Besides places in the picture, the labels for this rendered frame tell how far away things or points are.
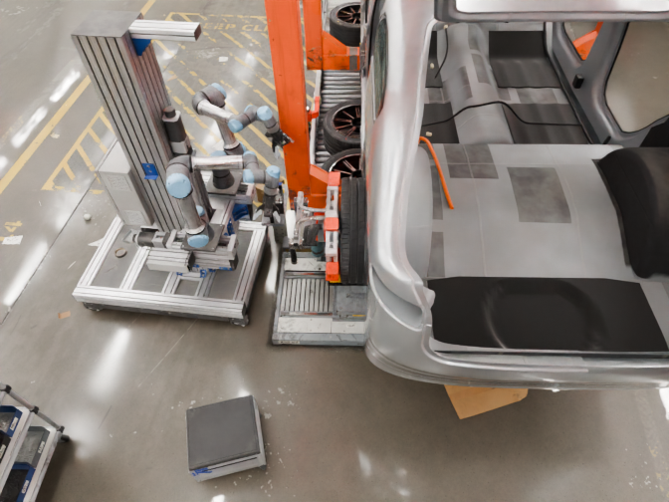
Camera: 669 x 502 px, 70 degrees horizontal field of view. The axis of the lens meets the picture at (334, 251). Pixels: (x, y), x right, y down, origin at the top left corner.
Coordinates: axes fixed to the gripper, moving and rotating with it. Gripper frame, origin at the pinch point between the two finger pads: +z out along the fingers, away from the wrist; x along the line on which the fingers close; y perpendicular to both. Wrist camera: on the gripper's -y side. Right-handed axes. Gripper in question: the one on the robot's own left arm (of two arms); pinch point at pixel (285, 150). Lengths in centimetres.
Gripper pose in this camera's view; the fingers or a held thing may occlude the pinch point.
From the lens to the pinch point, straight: 305.1
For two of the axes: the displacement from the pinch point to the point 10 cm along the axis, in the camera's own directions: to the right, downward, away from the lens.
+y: 7.2, 4.4, -5.4
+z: 3.1, 5.0, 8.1
